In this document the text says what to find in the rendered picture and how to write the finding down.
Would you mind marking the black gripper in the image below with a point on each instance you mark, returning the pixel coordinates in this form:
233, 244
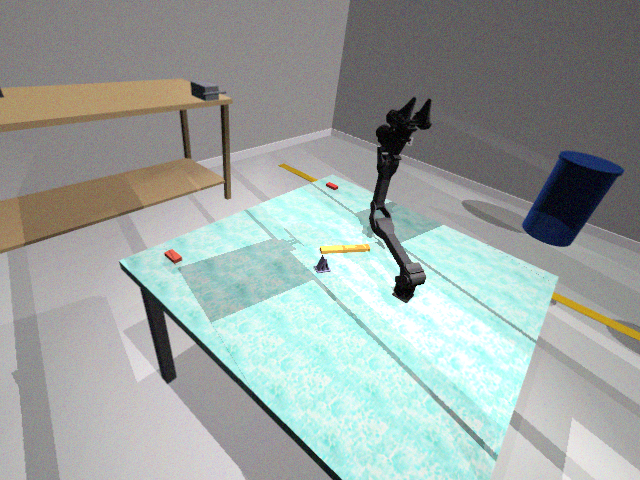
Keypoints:
404, 126

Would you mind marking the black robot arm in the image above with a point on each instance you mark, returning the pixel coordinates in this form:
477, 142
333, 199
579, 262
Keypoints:
411, 274

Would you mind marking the yellow bar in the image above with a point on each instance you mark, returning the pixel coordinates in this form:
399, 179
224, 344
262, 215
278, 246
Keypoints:
344, 248

